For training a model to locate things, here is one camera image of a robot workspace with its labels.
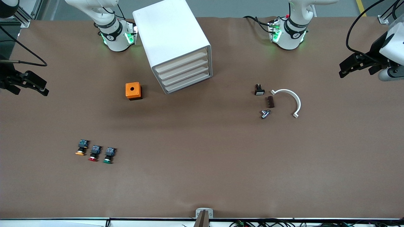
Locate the yellow push button switch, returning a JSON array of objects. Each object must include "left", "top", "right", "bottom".
[{"left": 75, "top": 139, "right": 90, "bottom": 156}]

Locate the white curved plastic arc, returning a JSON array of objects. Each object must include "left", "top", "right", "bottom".
[{"left": 270, "top": 89, "right": 301, "bottom": 119}]

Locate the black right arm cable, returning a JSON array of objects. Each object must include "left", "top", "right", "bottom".
[{"left": 0, "top": 25, "right": 48, "bottom": 67}]

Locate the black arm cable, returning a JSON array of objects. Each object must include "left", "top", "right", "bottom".
[
  {"left": 0, "top": 25, "right": 48, "bottom": 67},
  {"left": 345, "top": 0, "right": 404, "bottom": 55}
]

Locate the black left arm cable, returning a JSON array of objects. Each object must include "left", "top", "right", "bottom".
[{"left": 345, "top": 0, "right": 404, "bottom": 55}]

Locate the aluminium frame profile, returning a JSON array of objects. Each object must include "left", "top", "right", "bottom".
[
  {"left": 9, "top": 0, "right": 43, "bottom": 28},
  {"left": 377, "top": 0, "right": 404, "bottom": 24}
]

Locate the red push button switch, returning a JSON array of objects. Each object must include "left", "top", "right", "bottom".
[{"left": 88, "top": 145, "right": 102, "bottom": 162}]

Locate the orange button enclosure box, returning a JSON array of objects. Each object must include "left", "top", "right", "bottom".
[{"left": 125, "top": 82, "right": 143, "bottom": 101}]

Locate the green push button switch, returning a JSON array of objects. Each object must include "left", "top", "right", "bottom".
[{"left": 103, "top": 147, "right": 116, "bottom": 164}]

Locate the white table edge rail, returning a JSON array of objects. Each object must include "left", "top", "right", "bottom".
[{"left": 0, "top": 217, "right": 404, "bottom": 227}]

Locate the bundle of loose cables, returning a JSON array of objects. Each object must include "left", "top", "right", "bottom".
[{"left": 181, "top": 219, "right": 404, "bottom": 227}]

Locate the grey metal table bracket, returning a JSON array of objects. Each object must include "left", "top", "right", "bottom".
[{"left": 196, "top": 208, "right": 213, "bottom": 219}]

